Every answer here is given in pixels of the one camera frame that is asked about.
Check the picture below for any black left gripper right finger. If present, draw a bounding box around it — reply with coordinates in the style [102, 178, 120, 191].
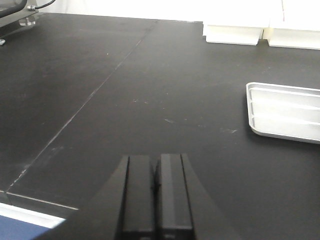
[155, 153, 240, 240]

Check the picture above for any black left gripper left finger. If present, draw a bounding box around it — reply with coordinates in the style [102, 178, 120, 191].
[37, 155, 156, 240]

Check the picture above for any silver metal tray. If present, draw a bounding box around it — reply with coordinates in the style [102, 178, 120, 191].
[246, 82, 320, 144]

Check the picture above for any blue cabinet front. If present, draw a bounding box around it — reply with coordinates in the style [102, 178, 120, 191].
[0, 216, 50, 240]

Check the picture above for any white foam rack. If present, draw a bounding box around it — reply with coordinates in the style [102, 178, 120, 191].
[202, 23, 266, 46]

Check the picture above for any white foam box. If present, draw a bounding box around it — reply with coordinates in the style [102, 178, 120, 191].
[262, 27, 320, 50]

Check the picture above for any black equipment base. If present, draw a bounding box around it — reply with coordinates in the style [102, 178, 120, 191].
[0, 0, 57, 46]

